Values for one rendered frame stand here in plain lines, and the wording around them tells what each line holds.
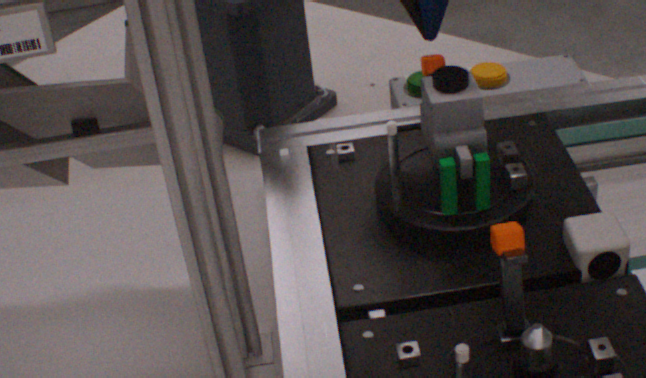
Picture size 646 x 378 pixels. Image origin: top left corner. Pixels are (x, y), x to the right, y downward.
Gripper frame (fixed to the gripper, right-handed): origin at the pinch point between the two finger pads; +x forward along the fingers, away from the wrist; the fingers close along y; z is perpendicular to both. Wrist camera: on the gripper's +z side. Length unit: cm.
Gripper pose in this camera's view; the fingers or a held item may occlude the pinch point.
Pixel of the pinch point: (428, 6)
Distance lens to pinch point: 90.6
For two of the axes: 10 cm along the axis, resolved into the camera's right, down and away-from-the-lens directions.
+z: 6.0, -5.0, 6.2
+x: 1.0, 8.2, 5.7
